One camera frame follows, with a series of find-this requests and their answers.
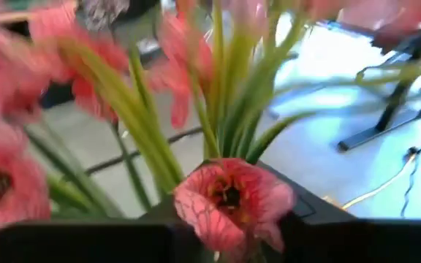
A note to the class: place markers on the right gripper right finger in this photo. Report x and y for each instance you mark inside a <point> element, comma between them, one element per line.
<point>316,208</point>

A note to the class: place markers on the pink flower bunch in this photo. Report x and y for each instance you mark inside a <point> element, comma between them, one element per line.
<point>9,182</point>
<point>232,208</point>

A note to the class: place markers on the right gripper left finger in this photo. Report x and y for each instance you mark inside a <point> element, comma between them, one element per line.
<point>163,213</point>

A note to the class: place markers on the black desk leg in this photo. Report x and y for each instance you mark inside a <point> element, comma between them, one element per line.
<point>389,109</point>

